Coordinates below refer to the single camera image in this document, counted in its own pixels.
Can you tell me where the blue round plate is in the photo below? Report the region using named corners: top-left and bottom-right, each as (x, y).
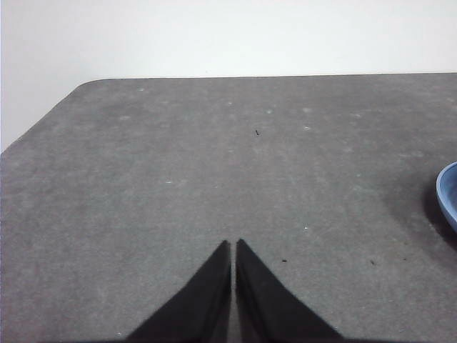
top-left (435, 160), bottom-right (457, 232)

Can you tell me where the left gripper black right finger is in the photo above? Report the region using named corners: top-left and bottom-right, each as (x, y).
top-left (235, 238), bottom-right (344, 343)

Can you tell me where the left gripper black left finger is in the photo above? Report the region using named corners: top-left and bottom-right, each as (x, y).
top-left (126, 239), bottom-right (233, 343)

